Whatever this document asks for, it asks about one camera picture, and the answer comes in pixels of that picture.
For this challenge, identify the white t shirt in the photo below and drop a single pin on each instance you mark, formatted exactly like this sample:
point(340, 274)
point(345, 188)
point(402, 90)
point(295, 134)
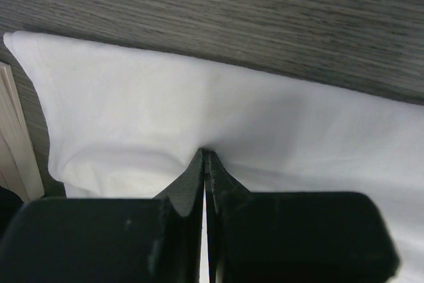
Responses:
point(124, 123)

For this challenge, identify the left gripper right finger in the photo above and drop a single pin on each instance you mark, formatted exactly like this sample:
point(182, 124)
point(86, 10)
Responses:
point(293, 236)

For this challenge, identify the white paperback book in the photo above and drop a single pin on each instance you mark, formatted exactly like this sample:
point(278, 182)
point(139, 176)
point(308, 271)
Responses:
point(19, 169)

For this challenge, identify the navy folded t shirt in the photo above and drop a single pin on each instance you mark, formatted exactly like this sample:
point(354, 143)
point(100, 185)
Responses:
point(10, 203)

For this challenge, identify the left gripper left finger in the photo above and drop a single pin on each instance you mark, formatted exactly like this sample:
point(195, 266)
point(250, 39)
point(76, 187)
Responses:
point(109, 240)

